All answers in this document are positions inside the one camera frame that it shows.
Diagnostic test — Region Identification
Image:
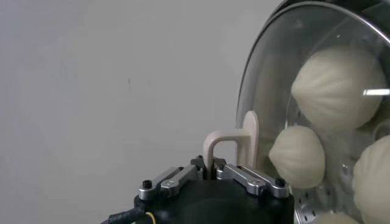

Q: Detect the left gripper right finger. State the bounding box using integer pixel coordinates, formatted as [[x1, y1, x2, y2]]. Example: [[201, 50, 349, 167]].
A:
[[212, 157, 290, 200]]

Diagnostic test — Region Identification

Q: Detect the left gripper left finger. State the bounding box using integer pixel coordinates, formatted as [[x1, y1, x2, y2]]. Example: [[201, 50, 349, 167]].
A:
[[136, 156, 211, 202]]

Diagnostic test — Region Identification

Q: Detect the white steamed baozi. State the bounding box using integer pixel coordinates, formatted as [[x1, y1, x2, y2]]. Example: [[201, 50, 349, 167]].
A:
[[352, 135, 390, 224], [291, 45, 388, 132], [268, 125, 327, 190]]

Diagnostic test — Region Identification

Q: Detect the glass lid with beige handle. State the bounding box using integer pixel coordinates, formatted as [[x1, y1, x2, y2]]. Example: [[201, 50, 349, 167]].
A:
[[202, 0, 390, 224]]

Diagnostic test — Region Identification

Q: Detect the stainless steel steamer basket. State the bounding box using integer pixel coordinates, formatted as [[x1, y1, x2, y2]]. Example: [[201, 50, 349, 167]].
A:
[[274, 0, 390, 224]]

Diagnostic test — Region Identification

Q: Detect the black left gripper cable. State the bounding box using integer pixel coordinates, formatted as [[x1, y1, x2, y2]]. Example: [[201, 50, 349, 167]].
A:
[[99, 206, 157, 224]]

